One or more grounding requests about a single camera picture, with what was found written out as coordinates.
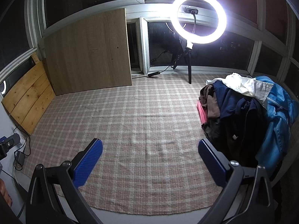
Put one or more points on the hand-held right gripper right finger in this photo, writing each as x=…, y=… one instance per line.
x=211, y=161

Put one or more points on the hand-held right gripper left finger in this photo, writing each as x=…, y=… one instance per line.
x=88, y=158

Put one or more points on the white shirt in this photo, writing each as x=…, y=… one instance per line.
x=245, y=84

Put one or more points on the black power adapter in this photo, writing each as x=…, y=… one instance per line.
x=19, y=158
x=153, y=74

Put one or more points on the dark grey garment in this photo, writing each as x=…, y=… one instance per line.
x=211, y=133

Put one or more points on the pink garment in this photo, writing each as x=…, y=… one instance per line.
x=202, y=114

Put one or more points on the pine plank board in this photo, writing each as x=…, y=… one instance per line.
x=28, y=98

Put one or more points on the plaid blanket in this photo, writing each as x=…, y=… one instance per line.
x=140, y=121

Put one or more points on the navy garment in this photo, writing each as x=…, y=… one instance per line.
x=229, y=98

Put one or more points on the blue jacket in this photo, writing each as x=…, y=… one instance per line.
x=278, y=126

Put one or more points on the light wood panel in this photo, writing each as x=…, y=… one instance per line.
x=88, y=51

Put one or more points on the black webcam on gooseneck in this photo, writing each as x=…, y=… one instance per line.
x=191, y=10

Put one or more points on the white window frame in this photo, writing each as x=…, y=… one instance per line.
x=137, y=0

